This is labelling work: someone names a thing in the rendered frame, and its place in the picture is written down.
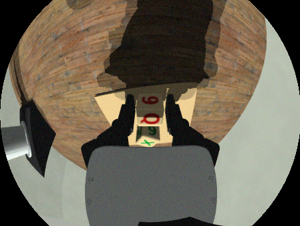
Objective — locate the cream flat mat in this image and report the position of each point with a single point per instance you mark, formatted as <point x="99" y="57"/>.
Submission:
<point x="184" y="95"/>

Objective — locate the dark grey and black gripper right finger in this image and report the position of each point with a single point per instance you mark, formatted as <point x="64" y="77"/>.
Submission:
<point x="179" y="127"/>

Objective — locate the cream block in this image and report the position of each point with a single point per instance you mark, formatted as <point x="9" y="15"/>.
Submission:
<point x="147" y="135"/>
<point x="150" y="109"/>

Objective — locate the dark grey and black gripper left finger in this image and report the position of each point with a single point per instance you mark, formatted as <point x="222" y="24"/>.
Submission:
<point x="115" y="135"/>

